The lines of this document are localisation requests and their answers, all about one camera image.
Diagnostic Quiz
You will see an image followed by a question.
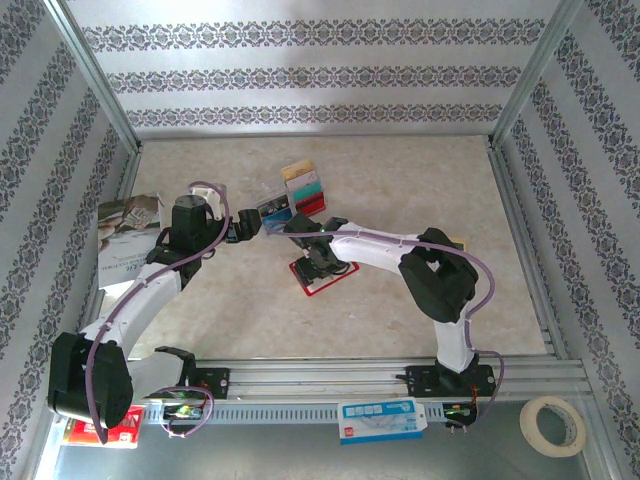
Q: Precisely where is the teal card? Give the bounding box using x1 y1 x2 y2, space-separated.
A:
290 180 326 201

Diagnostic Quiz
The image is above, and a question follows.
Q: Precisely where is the white grey card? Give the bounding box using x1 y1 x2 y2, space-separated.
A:
285 170 321 190

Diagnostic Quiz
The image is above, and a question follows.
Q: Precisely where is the gold card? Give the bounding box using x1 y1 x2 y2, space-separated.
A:
280 158 315 181

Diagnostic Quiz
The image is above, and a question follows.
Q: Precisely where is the clear plastic card case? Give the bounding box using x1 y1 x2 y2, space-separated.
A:
249 177 289 206

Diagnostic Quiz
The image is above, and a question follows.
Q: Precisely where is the masking tape roll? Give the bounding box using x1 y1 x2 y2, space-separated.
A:
518 396 587 459

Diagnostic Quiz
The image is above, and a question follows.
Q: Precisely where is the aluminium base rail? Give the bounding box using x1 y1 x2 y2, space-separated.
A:
127 355 591 401

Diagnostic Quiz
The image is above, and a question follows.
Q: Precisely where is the purple cable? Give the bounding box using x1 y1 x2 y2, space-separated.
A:
82 180 232 445
262 219 506 436

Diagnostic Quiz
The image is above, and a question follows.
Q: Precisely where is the blue white packet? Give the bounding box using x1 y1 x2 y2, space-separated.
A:
337 396 426 446

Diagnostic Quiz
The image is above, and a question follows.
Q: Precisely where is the slotted cable duct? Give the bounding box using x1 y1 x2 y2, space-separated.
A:
144 402 481 426

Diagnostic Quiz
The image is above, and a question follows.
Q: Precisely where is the aluminium frame post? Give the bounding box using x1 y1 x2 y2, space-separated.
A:
488 0 590 151
42 0 144 154

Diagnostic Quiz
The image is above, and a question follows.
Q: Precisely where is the paperback book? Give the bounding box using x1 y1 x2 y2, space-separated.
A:
97 193 166 291

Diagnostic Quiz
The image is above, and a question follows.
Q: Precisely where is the red card holder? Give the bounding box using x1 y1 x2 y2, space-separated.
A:
288 252 360 297

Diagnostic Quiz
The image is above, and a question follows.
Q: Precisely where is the light blue card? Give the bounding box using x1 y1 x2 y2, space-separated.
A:
260 208 296 234

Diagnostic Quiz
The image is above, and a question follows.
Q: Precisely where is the red packet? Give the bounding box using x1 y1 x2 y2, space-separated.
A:
62 404 146 449

